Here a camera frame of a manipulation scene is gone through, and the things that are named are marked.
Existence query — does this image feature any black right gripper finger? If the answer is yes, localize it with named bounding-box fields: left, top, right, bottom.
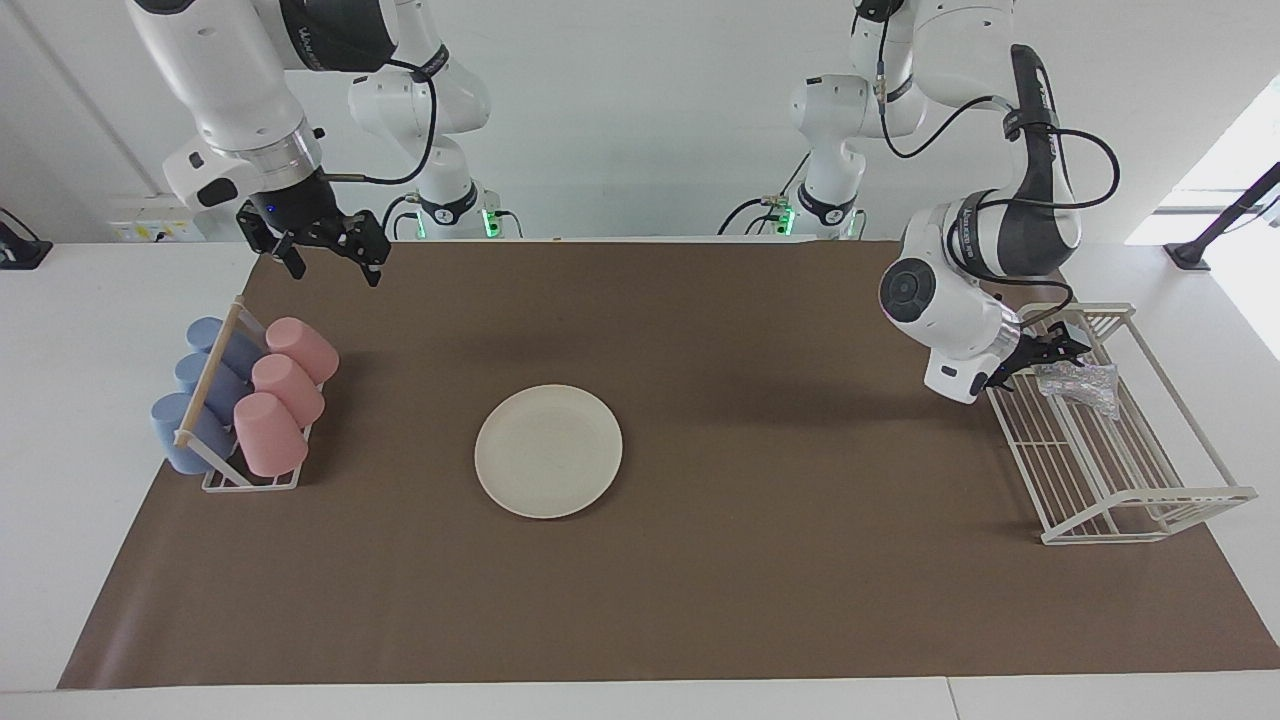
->
left=308, top=210, right=391, bottom=289
left=237, top=203, right=307, bottom=281

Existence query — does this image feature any cream round plate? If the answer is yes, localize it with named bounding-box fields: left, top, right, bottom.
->
left=474, top=384, right=624, bottom=520

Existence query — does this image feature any blue plastic cup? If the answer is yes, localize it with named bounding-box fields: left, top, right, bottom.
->
left=175, top=352, right=251, bottom=411
left=150, top=393, right=239, bottom=475
left=186, top=317, right=266, bottom=376

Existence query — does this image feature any pink plastic cup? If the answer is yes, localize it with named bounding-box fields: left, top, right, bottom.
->
left=233, top=392, right=309, bottom=478
left=265, top=317, right=340, bottom=385
left=251, top=354, right=326, bottom=428

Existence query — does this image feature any black angled stand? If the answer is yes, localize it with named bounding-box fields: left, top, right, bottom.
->
left=1164, top=162, right=1280, bottom=271

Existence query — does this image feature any brown table mat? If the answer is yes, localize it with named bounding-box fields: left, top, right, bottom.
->
left=57, top=238, right=1280, bottom=691

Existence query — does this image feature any black base cable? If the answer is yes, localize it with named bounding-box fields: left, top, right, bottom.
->
left=380, top=193, right=426, bottom=241
left=718, top=150, right=813, bottom=237

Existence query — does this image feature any white wall socket box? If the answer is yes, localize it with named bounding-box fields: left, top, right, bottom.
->
left=108, top=195, right=206, bottom=243

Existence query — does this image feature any white wire dish rack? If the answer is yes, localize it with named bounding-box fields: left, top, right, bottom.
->
left=971, top=303, right=1259, bottom=546

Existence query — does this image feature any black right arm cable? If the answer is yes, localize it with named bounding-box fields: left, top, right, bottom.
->
left=325, top=58, right=441, bottom=186

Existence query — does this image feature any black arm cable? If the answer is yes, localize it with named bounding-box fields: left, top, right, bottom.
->
left=325, top=58, right=441, bottom=186
left=872, top=10, right=1121, bottom=331

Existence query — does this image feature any wire cup rack wooden handle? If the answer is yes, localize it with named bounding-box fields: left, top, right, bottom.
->
left=173, top=296, right=326, bottom=493

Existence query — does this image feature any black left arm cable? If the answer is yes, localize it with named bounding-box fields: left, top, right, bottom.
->
left=872, top=10, right=1121, bottom=331

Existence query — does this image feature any black table clamp mount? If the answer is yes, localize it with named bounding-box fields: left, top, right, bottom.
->
left=0, top=207, right=53, bottom=271

